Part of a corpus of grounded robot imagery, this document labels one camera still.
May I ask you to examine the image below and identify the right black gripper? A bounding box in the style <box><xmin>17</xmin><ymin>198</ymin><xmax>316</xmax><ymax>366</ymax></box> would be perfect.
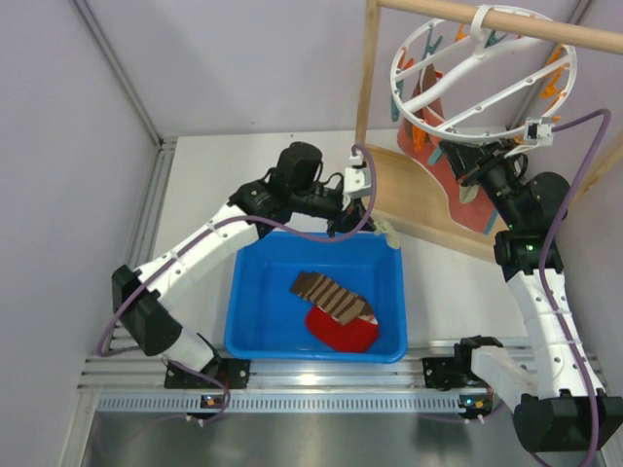
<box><xmin>440</xmin><ymin>138</ymin><xmax>524</xmax><ymax>230</ymax></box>

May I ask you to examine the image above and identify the small cream sock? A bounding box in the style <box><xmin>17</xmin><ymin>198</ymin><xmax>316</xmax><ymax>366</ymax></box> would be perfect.
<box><xmin>374</xmin><ymin>219</ymin><xmax>401</xmax><ymax>250</ymax></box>

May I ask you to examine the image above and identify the pink and brown sock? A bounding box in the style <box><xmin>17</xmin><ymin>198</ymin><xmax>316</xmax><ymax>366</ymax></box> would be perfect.
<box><xmin>394</xmin><ymin>65</ymin><xmax>500</xmax><ymax>235</ymax></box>

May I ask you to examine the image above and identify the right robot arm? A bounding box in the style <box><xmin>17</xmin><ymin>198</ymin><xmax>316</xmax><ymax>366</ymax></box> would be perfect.
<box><xmin>440</xmin><ymin>139</ymin><xmax>622</xmax><ymax>453</ymax></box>

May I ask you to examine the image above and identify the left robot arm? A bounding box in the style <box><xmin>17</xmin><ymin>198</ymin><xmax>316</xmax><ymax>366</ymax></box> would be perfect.
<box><xmin>111</xmin><ymin>141</ymin><xmax>378</xmax><ymax>386</ymax></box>

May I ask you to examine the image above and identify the orange clip lower left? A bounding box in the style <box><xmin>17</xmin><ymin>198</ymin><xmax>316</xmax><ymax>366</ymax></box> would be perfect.
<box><xmin>411</xmin><ymin>126</ymin><xmax>428</xmax><ymax>153</ymax></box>

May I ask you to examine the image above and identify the orange clip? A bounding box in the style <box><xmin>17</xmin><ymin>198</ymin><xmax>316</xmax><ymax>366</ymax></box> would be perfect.
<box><xmin>411</xmin><ymin>126</ymin><xmax>428</xmax><ymax>153</ymax></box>
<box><xmin>397</xmin><ymin>47</ymin><xmax>415</xmax><ymax>73</ymax></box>
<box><xmin>455</xmin><ymin>24</ymin><xmax>470</xmax><ymax>43</ymax></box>

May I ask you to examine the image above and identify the teal clip left rim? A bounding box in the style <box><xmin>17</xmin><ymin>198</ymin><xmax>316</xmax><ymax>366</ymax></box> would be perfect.
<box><xmin>390</xmin><ymin>81</ymin><xmax>403</xmax><ymax>123</ymax></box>

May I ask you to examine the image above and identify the orange clip inner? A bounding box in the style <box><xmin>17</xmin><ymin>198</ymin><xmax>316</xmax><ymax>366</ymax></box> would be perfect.
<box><xmin>397</xmin><ymin>47</ymin><xmax>415</xmax><ymax>73</ymax></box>

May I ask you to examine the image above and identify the teal clip holding sock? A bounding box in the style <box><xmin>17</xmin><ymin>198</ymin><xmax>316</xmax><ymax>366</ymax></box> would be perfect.
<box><xmin>422</xmin><ymin>25</ymin><xmax>443</xmax><ymax>59</ymax></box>

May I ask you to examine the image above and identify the orange clip far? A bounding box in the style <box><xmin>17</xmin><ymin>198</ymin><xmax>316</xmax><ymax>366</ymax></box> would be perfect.
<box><xmin>455</xmin><ymin>24</ymin><xmax>470</xmax><ymax>43</ymax></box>

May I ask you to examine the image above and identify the teal clip far right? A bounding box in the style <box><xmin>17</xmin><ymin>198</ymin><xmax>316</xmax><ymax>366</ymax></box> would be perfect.
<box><xmin>485</xmin><ymin>30</ymin><xmax>507</xmax><ymax>48</ymax></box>

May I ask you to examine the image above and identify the white round clip hanger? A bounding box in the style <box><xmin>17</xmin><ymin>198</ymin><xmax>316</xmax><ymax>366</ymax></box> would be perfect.
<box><xmin>389</xmin><ymin>5</ymin><xmax>578</xmax><ymax>144</ymax></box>

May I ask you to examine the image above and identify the wooden hanging rack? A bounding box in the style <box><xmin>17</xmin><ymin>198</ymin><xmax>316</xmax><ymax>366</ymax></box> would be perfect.
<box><xmin>355</xmin><ymin>0</ymin><xmax>622</xmax><ymax>261</ymax></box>

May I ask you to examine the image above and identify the brown striped sock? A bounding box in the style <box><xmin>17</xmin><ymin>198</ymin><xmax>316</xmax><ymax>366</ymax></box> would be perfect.
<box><xmin>289</xmin><ymin>271</ymin><xmax>378</xmax><ymax>326</ymax></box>

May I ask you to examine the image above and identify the red sock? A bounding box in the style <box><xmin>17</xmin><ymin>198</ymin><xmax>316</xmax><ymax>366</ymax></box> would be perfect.
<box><xmin>305</xmin><ymin>306</ymin><xmax>380</xmax><ymax>353</ymax></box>

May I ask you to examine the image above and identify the blue plastic bin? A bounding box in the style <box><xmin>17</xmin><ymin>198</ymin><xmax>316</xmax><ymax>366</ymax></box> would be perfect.
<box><xmin>224</xmin><ymin>232</ymin><xmax>408</xmax><ymax>364</ymax></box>

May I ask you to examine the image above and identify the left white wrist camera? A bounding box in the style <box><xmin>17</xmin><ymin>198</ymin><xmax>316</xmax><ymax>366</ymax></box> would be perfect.
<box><xmin>344</xmin><ymin>148</ymin><xmax>372</xmax><ymax>199</ymax></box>

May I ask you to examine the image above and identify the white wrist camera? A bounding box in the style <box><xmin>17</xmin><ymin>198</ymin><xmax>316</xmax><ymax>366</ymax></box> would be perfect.
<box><xmin>518</xmin><ymin>116</ymin><xmax>560</xmax><ymax>148</ymax></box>
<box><xmin>344</xmin><ymin>148</ymin><xmax>372</xmax><ymax>199</ymax></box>

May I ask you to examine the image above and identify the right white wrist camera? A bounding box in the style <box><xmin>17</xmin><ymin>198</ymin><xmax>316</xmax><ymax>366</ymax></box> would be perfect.
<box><xmin>518</xmin><ymin>116</ymin><xmax>560</xmax><ymax>148</ymax></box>

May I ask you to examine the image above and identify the aluminium mounting rail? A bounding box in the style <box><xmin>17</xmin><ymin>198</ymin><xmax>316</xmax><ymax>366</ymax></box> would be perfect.
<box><xmin>78</xmin><ymin>341</ymin><xmax>495</xmax><ymax>413</ymax></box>

